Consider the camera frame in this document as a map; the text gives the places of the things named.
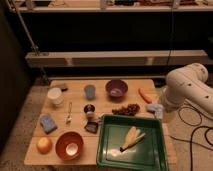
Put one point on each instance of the diagonal metal pole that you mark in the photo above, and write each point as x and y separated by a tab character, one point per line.
34	47

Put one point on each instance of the purple bowl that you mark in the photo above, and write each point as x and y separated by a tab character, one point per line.
116	88

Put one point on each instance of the orange carrot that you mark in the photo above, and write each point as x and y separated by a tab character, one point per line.
146	98

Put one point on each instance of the metal spoon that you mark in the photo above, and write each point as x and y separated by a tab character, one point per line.
69	117

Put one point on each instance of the light blue cup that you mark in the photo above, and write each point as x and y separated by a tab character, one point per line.
90	91

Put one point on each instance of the blue sponge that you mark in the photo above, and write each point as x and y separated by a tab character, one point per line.
47	123

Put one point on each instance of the white metal shelf beam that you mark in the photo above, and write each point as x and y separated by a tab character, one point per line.
117	58

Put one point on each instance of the orange fruit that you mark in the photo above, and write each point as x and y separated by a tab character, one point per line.
44	145

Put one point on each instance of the small dark square block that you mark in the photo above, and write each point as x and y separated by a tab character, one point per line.
92	127

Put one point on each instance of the green plastic tray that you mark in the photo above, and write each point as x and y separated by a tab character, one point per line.
149	154

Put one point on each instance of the orange-red bowl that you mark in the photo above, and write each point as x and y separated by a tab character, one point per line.
69	146

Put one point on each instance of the white cup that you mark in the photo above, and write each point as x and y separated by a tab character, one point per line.
55	96

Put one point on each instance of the light blue cloth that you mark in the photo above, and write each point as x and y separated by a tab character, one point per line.
156	109

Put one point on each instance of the bunch of dark grapes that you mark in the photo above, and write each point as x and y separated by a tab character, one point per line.
129	110

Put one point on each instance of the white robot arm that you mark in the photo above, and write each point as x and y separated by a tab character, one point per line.
187	83

